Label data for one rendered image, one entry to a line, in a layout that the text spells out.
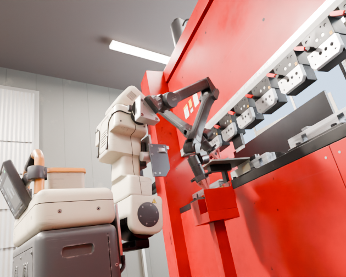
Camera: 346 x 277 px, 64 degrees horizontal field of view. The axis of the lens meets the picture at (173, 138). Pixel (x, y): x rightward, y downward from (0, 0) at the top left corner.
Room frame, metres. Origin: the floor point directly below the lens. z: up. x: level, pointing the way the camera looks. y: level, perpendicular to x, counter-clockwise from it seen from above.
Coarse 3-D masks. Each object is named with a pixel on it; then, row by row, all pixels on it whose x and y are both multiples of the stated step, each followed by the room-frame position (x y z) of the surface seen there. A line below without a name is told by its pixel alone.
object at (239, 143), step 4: (236, 136) 1.71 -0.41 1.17; (240, 136) 1.67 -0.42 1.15; (232, 140) 1.76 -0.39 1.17; (236, 140) 1.72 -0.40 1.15; (240, 140) 1.68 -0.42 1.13; (236, 144) 1.73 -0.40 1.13; (240, 144) 1.69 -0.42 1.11; (244, 144) 1.68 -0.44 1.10; (236, 148) 1.74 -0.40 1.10; (240, 148) 1.72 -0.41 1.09
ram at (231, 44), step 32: (224, 0) 1.42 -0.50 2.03; (256, 0) 1.20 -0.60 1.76; (288, 0) 1.04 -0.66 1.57; (320, 0) 0.92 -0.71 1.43; (224, 32) 1.50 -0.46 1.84; (256, 32) 1.26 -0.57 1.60; (288, 32) 1.10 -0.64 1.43; (192, 64) 1.96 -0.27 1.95; (224, 64) 1.59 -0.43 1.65; (256, 64) 1.33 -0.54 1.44; (224, 96) 1.67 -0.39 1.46
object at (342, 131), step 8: (336, 128) 0.95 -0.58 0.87; (344, 128) 0.92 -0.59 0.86; (320, 136) 1.02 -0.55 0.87; (328, 136) 0.99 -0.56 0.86; (336, 136) 0.96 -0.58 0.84; (344, 136) 0.93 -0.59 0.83; (304, 144) 1.09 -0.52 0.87; (312, 144) 1.06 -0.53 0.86; (320, 144) 1.03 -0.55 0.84; (328, 144) 1.00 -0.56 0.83; (288, 152) 1.18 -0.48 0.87; (296, 152) 1.14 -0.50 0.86; (304, 152) 1.10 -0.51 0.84; (272, 160) 1.28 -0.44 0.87; (280, 160) 1.24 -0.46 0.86; (288, 160) 1.19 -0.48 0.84; (264, 168) 1.34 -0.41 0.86; (272, 168) 1.29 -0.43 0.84; (248, 176) 1.47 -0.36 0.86; (256, 176) 1.41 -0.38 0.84; (232, 184) 1.62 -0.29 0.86; (240, 184) 1.56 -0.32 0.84; (184, 208) 2.34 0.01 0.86
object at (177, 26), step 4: (176, 20) 2.23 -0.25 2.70; (180, 20) 2.23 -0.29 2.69; (184, 20) 2.25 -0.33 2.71; (172, 24) 2.25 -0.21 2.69; (176, 24) 2.23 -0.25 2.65; (180, 24) 2.23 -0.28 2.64; (184, 24) 2.22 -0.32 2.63; (172, 28) 2.26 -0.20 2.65; (176, 28) 2.23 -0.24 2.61; (180, 28) 2.23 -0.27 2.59; (184, 28) 2.24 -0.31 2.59; (172, 32) 2.28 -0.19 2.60; (176, 32) 2.24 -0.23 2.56; (180, 32) 2.23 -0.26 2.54; (172, 36) 2.31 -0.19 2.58; (176, 36) 2.24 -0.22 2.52; (180, 36) 2.23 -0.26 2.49; (176, 40) 2.25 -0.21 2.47; (176, 44) 2.26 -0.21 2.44
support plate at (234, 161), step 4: (212, 160) 1.53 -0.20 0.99; (216, 160) 1.54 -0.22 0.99; (220, 160) 1.55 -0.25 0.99; (224, 160) 1.57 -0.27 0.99; (228, 160) 1.59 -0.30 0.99; (232, 160) 1.60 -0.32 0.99; (236, 160) 1.62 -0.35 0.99; (240, 160) 1.64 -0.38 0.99; (244, 160) 1.66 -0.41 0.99; (208, 164) 1.59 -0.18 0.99; (212, 164) 1.61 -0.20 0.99; (232, 164) 1.70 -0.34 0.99; (236, 164) 1.72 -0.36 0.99; (204, 168) 1.67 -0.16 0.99
